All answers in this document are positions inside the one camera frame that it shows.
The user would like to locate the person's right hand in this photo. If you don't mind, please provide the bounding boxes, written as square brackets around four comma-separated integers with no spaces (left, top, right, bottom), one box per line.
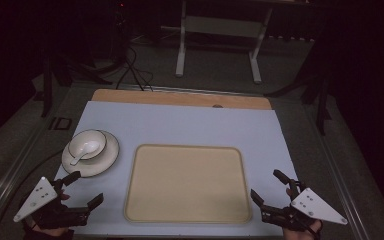
[280,187,323,240]

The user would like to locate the long black cable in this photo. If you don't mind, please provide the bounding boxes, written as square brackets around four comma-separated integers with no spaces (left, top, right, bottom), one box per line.
[0,149,65,238]

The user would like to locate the beige rectangular tray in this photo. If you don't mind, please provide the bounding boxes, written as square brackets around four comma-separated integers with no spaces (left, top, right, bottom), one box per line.
[123,143,253,225]

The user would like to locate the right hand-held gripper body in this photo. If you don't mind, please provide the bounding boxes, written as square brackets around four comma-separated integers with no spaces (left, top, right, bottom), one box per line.
[259,179,349,233]

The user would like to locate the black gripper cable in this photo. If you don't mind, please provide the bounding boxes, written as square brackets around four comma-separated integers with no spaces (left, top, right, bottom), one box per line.
[302,222,322,240]

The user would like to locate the black cables on floor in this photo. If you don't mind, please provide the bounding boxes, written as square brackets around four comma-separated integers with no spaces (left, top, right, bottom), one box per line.
[115,44,155,92]

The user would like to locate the pale blue table mat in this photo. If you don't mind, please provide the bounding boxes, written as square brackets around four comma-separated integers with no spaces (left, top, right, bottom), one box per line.
[54,100,300,238]

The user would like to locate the white plate with dark rim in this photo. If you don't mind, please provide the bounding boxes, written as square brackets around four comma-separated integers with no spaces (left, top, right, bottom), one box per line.
[61,129,121,179]

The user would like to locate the grey metal rail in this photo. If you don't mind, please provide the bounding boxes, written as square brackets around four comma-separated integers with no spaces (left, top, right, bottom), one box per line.
[304,99,368,240]
[0,99,68,240]

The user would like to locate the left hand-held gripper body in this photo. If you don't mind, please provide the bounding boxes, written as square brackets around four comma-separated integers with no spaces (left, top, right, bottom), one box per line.
[13,176,92,231]

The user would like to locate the white metal stand frame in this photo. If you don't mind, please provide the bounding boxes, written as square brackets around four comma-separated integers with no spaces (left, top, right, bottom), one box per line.
[175,0,275,85]

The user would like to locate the white ceramic spoon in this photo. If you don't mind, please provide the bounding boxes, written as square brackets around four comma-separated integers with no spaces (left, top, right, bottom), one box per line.
[69,140,101,167]

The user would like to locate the person's left hand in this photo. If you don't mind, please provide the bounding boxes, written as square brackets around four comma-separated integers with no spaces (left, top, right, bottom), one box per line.
[24,191,75,239]

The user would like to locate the white bowl with dark rim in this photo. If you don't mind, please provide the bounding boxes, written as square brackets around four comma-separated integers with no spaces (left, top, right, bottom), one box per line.
[67,129,108,161]

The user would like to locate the black floor stand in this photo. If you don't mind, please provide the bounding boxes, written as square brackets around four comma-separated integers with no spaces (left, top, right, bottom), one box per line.
[264,64,334,136]
[40,54,114,118]

